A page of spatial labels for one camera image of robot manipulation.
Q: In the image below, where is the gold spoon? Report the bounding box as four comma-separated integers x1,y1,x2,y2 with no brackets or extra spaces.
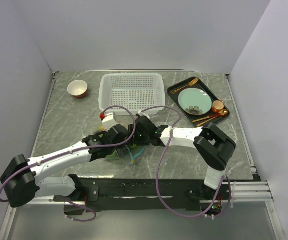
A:
204,109,228,119

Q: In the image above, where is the black mounting base rail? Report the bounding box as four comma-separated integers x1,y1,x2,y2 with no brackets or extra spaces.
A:
53,174,231,217

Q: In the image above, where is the teal floral plate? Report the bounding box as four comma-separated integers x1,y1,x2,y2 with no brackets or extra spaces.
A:
178,88,212,116

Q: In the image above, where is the purple cable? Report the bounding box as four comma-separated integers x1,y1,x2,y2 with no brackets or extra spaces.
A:
140,106,232,219
0,105,137,223

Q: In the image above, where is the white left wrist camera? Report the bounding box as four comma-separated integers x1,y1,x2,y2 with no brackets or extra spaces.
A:
100,112,117,131

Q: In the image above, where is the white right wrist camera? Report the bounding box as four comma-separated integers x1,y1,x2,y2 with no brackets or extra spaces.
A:
136,110,150,119

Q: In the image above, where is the white perforated plastic basket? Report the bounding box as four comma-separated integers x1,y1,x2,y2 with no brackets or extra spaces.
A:
98,73,165,115

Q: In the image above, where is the gold fork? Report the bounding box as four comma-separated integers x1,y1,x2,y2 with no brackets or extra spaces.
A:
170,77,199,95

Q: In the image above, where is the red and white bowl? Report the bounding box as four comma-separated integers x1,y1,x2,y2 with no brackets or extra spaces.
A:
67,80,88,99

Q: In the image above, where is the fake green leafy vegetable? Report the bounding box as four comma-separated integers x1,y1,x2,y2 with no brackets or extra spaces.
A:
106,151,118,160

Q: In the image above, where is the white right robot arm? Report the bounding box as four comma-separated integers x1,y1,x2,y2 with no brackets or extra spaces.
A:
132,115,236,199

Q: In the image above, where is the copper cup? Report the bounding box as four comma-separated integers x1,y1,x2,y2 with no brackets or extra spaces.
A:
211,100,224,113

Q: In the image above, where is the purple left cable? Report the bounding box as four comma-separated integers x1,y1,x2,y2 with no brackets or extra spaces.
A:
0,105,137,223

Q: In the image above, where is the gold chopstick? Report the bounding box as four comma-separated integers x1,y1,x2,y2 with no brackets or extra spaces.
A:
192,113,218,123
196,116,218,127

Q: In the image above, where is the clear zip top bag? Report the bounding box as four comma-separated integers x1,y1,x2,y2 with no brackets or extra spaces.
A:
93,130,145,164

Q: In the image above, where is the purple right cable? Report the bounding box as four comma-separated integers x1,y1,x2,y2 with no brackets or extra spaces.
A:
140,106,232,219

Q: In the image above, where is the black rectangular tray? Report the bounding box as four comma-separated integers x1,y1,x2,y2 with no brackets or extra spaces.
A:
166,76,230,128

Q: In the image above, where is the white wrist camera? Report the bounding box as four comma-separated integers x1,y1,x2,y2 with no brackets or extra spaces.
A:
100,112,117,131
136,110,150,119

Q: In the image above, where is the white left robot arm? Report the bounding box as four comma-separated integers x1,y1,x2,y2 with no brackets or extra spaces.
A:
0,124,136,208

